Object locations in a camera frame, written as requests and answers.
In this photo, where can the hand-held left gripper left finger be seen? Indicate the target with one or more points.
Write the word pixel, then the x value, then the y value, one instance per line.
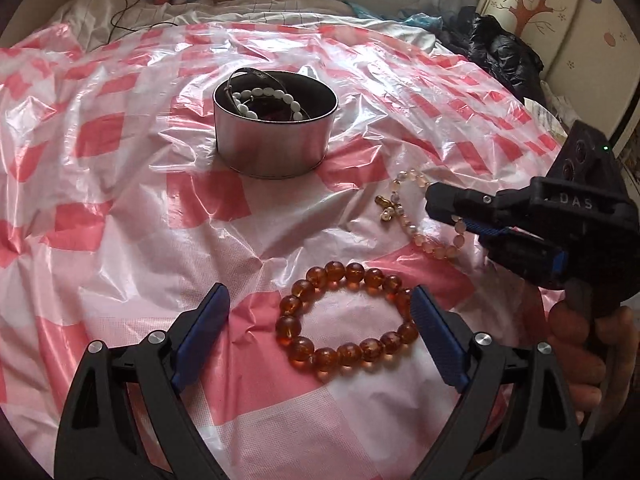
pixel 200 340

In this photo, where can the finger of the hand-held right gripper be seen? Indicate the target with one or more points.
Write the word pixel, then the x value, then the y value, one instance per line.
pixel 475 205
pixel 525 260

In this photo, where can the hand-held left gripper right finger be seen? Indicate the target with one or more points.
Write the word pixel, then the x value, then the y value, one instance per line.
pixel 440 340

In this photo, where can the round metal tin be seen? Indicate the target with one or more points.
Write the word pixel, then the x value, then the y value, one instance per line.
pixel 270 145

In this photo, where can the person's right hand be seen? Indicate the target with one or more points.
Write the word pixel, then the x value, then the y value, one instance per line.
pixel 570 350

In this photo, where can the white papers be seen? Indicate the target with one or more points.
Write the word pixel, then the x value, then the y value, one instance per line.
pixel 547 120

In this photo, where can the red checkered plastic sheet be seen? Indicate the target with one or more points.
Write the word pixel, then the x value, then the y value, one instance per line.
pixel 125 240

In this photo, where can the black jacket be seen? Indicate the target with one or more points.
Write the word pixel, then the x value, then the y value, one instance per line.
pixel 500 55

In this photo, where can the tree print wardrobe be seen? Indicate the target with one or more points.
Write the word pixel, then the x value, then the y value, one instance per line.
pixel 565 35

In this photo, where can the blue cloth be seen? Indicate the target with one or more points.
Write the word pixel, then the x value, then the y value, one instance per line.
pixel 422 21

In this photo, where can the white grid-line quilt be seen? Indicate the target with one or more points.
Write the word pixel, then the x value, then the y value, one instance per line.
pixel 250 10

